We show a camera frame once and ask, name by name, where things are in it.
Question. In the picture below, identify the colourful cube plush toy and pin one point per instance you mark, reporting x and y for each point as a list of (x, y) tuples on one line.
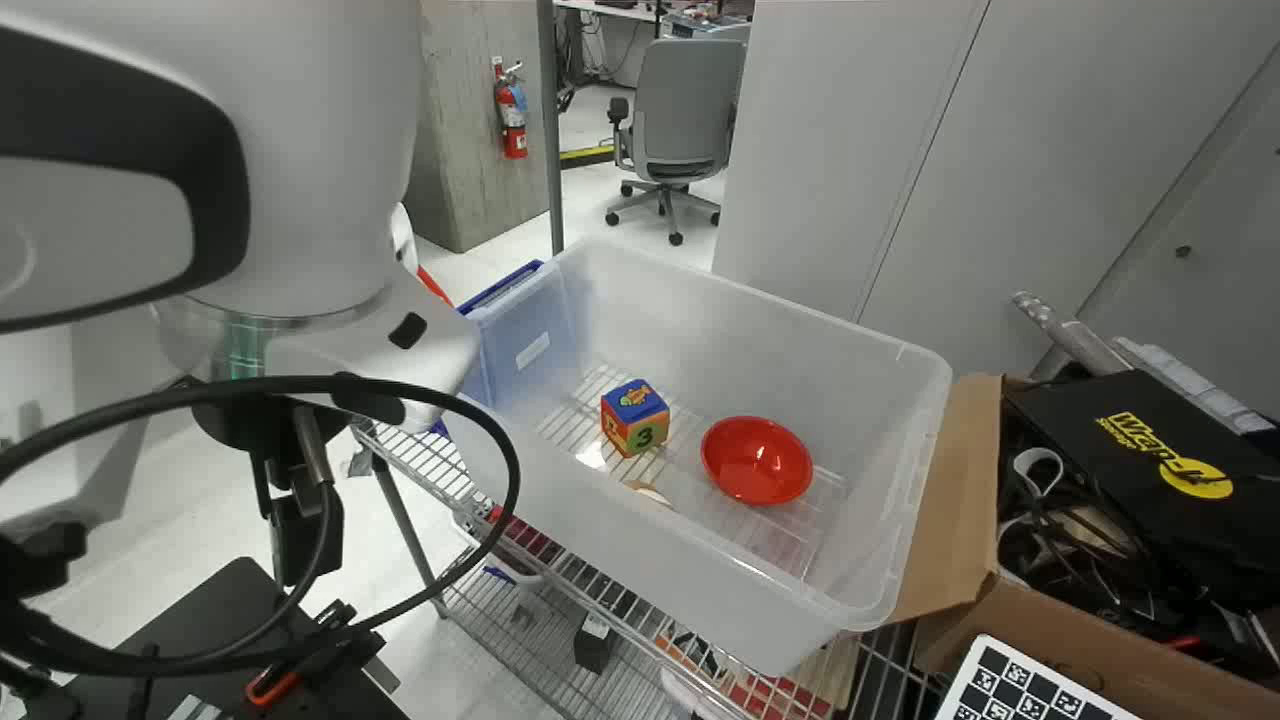
[(635, 416)]

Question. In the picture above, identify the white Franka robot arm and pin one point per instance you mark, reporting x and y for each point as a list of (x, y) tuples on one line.
[(323, 135)]

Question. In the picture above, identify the red plastic bowl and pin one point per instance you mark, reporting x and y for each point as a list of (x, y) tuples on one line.
[(759, 463)]

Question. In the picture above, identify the clear plastic storage bin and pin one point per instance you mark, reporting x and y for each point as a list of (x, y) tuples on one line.
[(744, 335)]

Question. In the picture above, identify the grey metal pole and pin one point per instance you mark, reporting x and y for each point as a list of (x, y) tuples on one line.
[(550, 135)]

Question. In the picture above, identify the grey office chair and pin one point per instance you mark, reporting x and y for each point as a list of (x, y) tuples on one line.
[(686, 107)]

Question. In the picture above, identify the red fire extinguisher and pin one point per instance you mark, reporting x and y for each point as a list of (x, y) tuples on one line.
[(510, 115)]

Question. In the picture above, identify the brown cardboard box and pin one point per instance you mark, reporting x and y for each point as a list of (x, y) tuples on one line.
[(961, 505)]

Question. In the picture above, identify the silver aluminium rails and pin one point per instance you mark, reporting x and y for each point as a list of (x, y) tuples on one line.
[(1081, 340)]

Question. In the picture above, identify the black bag with yellow logo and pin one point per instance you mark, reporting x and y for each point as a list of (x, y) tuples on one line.
[(1133, 465)]

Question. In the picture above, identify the black and white marker board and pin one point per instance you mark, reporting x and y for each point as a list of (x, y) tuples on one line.
[(1026, 687)]

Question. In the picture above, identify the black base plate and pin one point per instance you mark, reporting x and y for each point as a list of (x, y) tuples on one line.
[(214, 626)]

